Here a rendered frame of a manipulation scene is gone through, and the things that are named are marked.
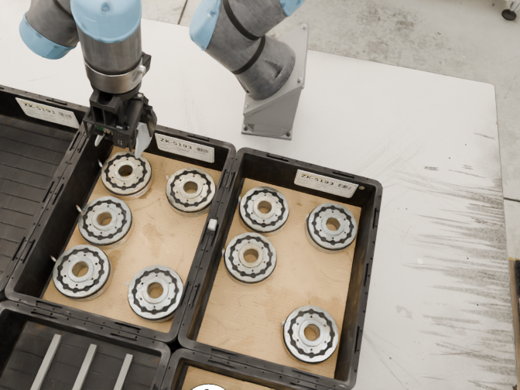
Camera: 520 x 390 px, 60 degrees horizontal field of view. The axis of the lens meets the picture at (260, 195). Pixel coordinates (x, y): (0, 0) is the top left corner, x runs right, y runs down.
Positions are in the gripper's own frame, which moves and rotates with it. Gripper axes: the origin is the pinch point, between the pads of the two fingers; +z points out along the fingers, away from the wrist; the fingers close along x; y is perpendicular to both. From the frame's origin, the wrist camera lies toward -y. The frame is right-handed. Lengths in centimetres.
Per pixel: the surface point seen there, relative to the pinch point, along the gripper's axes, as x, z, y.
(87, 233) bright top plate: -3.4, 14.7, 14.9
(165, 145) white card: 4.8, 11.4, -6.9
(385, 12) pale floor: 75, 90, -170
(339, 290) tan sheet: 46.9, 11.0, 12.9
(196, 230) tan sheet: 16.3, 15.0, 8.0
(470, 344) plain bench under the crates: 81, 20, 13
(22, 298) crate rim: -7.2, 8.2, 30.5
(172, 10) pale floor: -32, 105, -136
